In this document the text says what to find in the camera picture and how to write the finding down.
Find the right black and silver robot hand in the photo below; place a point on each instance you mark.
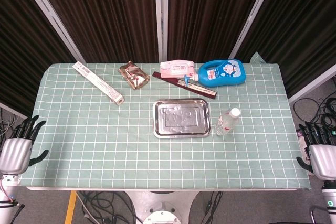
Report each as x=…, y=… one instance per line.
x=324, y=161

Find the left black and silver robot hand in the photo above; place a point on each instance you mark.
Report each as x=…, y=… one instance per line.
x=14, y=155

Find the clear plastic water bottle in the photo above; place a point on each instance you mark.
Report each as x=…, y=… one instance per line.
x=225, y=123

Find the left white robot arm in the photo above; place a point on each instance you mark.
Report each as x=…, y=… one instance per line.
x=6, y=208

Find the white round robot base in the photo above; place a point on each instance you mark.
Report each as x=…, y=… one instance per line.
x=160, y=208

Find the blue cartoon detergent bottle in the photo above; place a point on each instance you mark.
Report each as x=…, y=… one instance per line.
x=223, y=73

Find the shiny metal tray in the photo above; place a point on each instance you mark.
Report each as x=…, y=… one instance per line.
x=181, y=119

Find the green checked tablecloth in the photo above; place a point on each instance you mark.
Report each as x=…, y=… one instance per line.
x=105, y=142

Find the dark brown curtained partition panel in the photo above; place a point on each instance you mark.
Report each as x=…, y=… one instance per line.
x=23, y=58
x=210, y=16
x=296, y=32
x=105, y=16

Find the long white printed box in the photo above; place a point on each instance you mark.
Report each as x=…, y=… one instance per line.
x=99, y=83

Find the long dark red box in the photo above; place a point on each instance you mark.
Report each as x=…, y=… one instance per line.
x=204, y=91

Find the gold foil snack packet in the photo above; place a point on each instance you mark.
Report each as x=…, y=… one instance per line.
x=134, y=75

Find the pink wet wipes pack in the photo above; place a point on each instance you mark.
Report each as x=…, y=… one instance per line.
x=176, y=68

